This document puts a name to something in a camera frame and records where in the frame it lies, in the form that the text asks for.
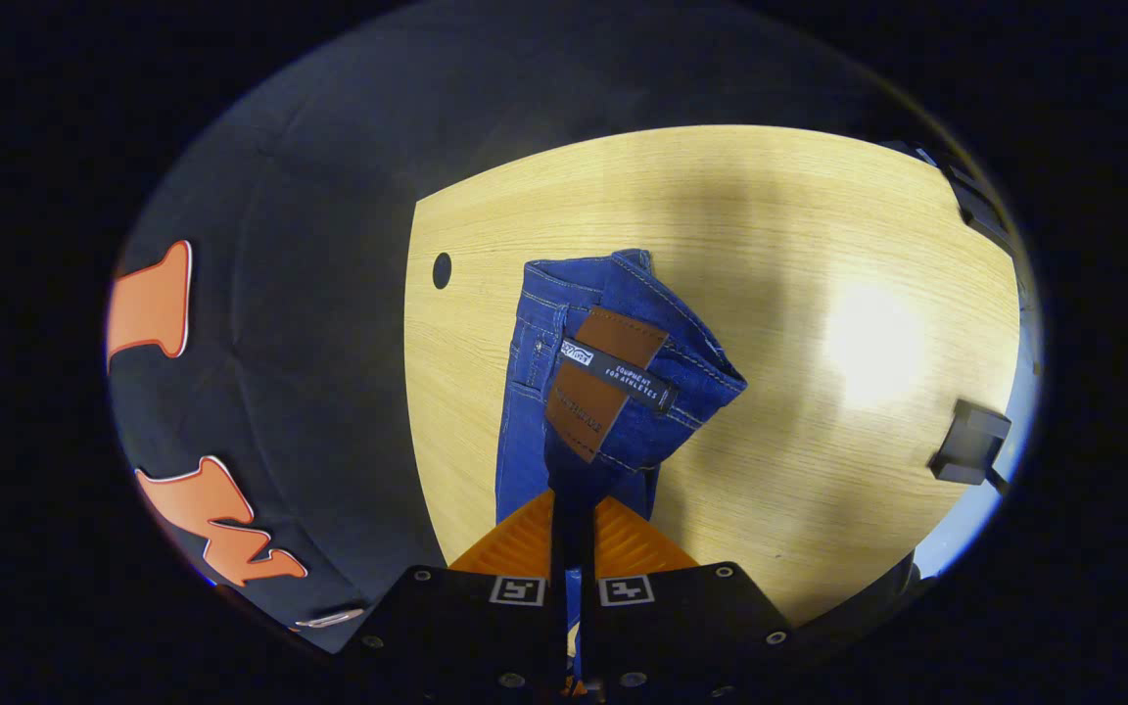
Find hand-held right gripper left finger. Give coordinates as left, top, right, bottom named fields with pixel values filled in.
left=334, top=490, right=567, bottom=704

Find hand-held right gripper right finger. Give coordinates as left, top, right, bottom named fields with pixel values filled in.
left=579, top=494, right=796, bottom=704

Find blue denim jeans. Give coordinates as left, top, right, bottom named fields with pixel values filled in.
left=494, top=248, right=749, bottom=686

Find black backdrop cloth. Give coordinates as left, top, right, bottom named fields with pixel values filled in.
left=106, top=5, right=957, bottom=655

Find black box device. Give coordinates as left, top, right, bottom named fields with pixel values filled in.
left=928, top=399, right=1013, bottom=487

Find dark object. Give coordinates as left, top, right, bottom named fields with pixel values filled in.
left=882, top=140, right=1027, bottom=260

